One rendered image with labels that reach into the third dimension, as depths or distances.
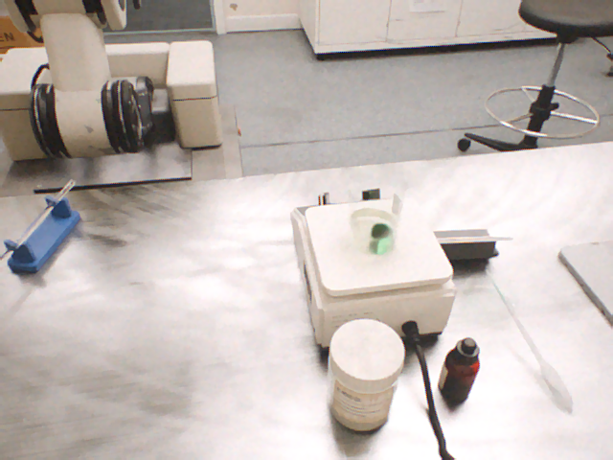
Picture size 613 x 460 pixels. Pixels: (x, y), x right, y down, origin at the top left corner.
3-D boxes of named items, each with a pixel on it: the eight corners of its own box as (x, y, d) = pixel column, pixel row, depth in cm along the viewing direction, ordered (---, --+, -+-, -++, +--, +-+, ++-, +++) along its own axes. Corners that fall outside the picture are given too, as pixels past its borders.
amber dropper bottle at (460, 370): (477, 386, 46) (496, 339, 41) (460, 408, 44) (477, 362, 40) (448, 367, 48) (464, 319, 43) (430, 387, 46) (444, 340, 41)
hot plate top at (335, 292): (303, 213, 52) (303, 206, 52) (413, 202, 54) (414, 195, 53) (324, 298, 43) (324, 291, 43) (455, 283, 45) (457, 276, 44)
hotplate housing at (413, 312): (289, 224, 63) (287, 172, 58) (389, 215, 65) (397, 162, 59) (321, 376, 47) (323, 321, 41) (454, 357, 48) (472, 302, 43)
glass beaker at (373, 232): (364, 219, 51) (371, 150, 45) (409, 242, 48) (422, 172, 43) (326, 249, 47) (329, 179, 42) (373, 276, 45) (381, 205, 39)
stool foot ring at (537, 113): (465, 97, 200) (467, 84, 196) (559, 88, 205) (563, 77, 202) (512, 149, 170) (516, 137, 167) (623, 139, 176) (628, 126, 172)
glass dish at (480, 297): (509, 287, 55) (514, 273, 54) (519, 326, 51) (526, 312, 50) (458, 283, 56) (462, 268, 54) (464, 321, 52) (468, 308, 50)
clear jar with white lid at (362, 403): (329, 369, 47) (332, 314, 42) (394, 376, 47) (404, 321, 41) (323, 429, 43) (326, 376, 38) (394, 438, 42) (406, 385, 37)
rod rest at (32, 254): (56, 214, 64) (46, 191, 62) (82, 217, 64) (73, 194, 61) (8, 269, 57) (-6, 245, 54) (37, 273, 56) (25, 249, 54)
